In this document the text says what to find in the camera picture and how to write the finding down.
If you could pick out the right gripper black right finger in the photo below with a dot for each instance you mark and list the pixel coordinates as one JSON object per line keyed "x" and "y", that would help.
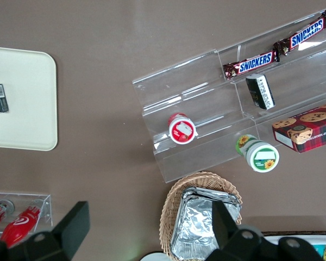
{"x": 222, "y": 225}

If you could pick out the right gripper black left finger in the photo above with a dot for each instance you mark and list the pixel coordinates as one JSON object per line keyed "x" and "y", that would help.
{"x": 73, "y": 225}

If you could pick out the aluminium foil tray stack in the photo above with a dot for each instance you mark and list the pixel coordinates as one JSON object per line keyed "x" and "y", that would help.
{"x": 195, "y": 225}

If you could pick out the light tan wicker basket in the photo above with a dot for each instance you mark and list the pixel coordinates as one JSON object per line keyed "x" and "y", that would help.
{"x": 174, "y": 195}

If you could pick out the white rectangular snack tray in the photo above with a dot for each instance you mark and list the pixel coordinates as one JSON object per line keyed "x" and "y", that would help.
{"x": 301, "y": 239}

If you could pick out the cream plastic tray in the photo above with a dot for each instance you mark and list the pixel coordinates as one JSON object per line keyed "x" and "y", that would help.
{"x": 27, "y": 108}

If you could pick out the clear acrylic bottle rack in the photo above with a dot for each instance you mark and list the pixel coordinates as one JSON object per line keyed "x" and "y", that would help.
{"x": 47, "y": 212}

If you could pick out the green sunflower lid cup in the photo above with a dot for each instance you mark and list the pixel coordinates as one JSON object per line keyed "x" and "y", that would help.
{"x": 262, "y": 157}

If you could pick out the teal snack packet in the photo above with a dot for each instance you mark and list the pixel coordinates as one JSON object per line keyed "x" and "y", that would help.
{"x": 319, "y": 250}

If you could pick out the red strawberry lid cup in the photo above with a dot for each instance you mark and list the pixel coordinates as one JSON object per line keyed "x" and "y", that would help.
{"x": 182, "y": 130}

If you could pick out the red tartan cookie box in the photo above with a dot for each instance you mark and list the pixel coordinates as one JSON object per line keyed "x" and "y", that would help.
{"x": 315, "y": 130}

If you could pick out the black box with white side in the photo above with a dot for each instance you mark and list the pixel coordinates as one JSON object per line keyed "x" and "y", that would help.
{"x": 256, "y": 92}

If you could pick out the clear acrylic stepped stand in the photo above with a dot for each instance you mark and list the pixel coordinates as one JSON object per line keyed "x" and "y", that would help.
{"x": 184, "y": 81}
{"x": 301, "y": 81}

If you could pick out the brown Snickers bar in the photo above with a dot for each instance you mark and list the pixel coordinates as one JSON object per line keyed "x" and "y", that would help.
{"x": 305, "y": 34}
{"x": 254, "y": 63}

